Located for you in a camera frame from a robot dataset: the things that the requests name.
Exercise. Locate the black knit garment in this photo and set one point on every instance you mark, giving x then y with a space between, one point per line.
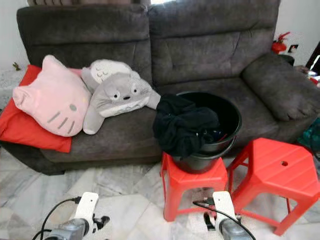
182 125

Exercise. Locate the red plastic stool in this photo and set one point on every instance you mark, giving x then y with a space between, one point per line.
272 162
195 182

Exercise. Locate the black plastic bucket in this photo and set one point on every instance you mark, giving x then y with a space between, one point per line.
205 161

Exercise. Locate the red cushion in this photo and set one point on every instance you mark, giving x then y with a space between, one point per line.
25 130

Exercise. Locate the grey wide-eyed plush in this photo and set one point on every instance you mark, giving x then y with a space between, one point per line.
120 95

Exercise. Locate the teal green bag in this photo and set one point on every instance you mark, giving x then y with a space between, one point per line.
310 137

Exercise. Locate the pink cat face pillow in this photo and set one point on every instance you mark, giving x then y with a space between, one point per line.
52 97

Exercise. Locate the grey sleeping plush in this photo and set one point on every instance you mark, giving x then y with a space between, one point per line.
105 71

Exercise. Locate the dark grey fabric sofa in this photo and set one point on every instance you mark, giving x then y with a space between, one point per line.
205 57

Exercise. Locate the side table white lace cloth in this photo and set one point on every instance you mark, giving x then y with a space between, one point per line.
10 85

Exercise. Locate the red fire extinguisher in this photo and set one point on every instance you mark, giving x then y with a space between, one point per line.
279 46

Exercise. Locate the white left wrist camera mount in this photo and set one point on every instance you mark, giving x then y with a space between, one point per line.
86 205

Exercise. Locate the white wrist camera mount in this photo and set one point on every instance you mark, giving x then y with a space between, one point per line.
224 204
86 205

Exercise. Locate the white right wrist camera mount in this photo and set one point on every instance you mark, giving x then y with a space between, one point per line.
224 204

